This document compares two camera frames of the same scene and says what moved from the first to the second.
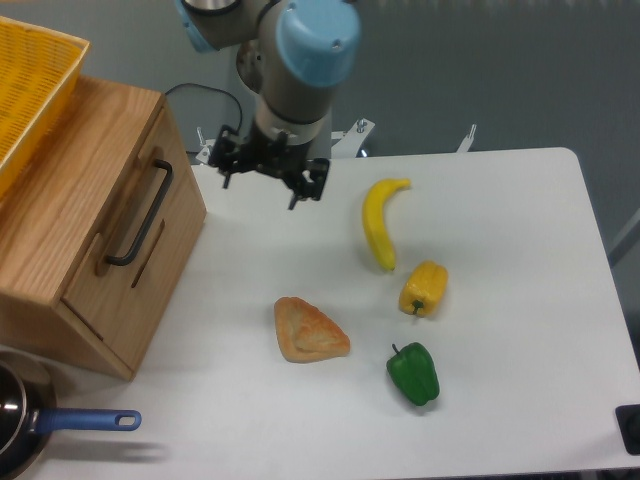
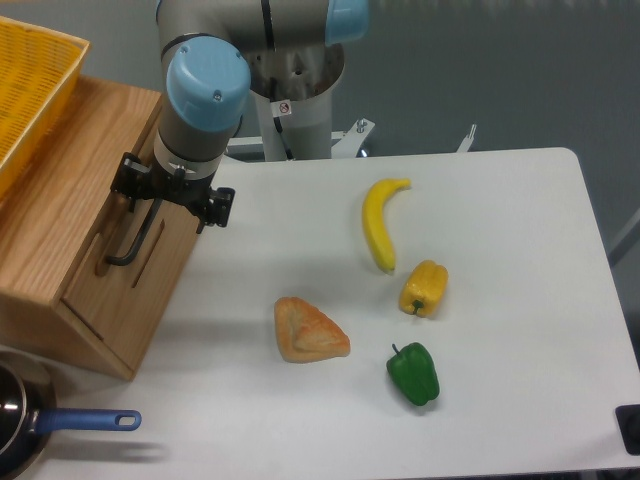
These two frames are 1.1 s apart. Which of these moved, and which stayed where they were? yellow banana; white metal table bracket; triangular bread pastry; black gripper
Moved: black gripper
Stayed: white metal table bracket; triangular bread pastry; yellow banana
